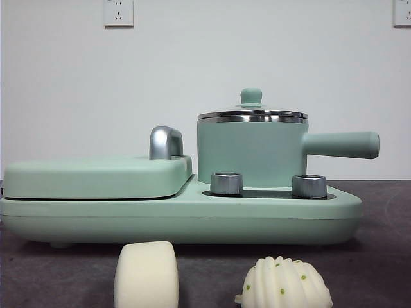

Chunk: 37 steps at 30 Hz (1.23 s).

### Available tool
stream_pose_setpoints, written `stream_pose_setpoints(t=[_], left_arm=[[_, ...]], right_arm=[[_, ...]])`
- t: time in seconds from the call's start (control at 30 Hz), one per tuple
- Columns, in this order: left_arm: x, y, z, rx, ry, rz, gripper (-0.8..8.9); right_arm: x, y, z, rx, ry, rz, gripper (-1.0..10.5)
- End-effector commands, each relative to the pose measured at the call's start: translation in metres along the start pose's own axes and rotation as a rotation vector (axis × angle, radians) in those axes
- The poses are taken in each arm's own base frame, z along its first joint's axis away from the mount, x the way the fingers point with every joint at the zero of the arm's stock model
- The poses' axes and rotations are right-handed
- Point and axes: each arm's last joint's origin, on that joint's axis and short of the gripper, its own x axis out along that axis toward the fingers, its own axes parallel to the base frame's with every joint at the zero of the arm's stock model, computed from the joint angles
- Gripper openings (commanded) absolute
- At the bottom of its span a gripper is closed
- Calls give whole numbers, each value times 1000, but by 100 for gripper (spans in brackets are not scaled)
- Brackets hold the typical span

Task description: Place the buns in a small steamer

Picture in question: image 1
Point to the glass pot lid green knob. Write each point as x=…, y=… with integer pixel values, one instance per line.
x=251, y=96

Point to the plain white steamed bun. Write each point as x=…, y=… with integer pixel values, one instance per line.
x=146, y=276

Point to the pleated white bun green dots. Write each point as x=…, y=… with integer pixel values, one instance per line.
x=285, y=285

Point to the silver control knob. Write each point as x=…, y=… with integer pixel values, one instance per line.
x=309, y=186
x=226, y=184

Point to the green breakfast machine base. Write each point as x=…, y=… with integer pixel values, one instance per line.
x=192, y=218

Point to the green griddle cover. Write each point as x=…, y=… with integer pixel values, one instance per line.
x=96, y=179

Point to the white wall socket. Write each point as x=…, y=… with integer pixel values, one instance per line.
x=403, y=13
x=118, y=13

